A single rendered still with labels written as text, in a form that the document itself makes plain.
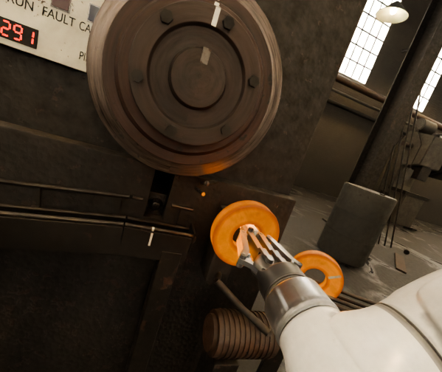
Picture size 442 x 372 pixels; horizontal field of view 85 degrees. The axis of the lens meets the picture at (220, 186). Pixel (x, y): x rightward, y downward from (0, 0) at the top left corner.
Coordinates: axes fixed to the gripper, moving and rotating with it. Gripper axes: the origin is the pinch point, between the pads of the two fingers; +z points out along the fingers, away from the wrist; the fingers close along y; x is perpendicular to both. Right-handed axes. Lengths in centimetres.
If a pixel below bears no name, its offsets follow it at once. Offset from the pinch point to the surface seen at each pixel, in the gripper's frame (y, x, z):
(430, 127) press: 669, 173, 492
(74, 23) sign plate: -50, 30, 32
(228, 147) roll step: -5.6, 13.8, 16.2
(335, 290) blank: 34.3, -14.1, 0.7
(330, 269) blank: 31.3, -9.0, 2.9
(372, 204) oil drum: 214, -15, 154
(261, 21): -7.2, 44.7, 19.5
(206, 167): -9.3, 6.9, 17.5
